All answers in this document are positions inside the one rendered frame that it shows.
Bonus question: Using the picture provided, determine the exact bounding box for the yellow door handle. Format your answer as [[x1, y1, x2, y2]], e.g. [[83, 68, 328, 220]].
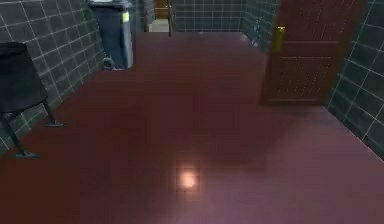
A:
[[273, 25, 287, 53]]

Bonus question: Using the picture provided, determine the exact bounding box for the brown room door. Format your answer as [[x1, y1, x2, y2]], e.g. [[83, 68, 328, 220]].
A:
[[259, 0, 369, 107]]

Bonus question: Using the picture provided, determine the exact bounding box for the black laundry hamper on legs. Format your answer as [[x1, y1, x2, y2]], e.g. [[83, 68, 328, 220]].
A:
[[0, 41, 68, 159]]

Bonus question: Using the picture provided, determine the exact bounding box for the dark grey wheeled bin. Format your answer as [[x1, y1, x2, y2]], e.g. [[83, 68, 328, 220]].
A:
[[87, 0, 135, 72]]

